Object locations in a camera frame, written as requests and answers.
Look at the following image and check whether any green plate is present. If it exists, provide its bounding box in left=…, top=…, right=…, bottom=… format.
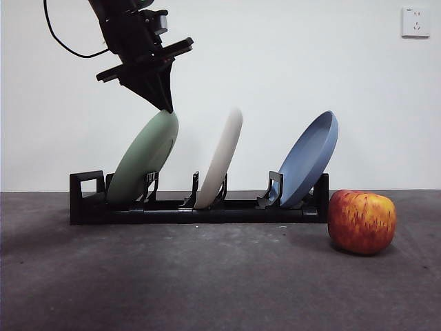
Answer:
left=105, top=109, right=180, bottom=207

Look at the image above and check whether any blue plate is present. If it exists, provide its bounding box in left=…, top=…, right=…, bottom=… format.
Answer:
left=277, top=110, right=340, bottom=209

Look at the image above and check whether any white plate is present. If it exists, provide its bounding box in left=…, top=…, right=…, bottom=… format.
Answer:
left=193, top=107, right=244, bottom=210

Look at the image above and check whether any white wall socket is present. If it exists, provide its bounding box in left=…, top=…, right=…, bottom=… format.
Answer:
left=401, top=6, right=431, bottom=39

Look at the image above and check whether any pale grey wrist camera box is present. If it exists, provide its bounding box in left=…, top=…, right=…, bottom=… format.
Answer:
left=146, top=9, right=170, bottom=37

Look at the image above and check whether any red yellow apple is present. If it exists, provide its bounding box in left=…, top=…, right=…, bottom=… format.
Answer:
left=327, top=189, right=397, bottom=256

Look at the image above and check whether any black plate rack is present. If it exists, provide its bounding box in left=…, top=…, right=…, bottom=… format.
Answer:
left=69, top=170, right=330, bottom=225

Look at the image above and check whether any black cable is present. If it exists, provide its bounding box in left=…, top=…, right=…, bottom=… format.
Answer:
left=43, top=0, right=113, bottom=59

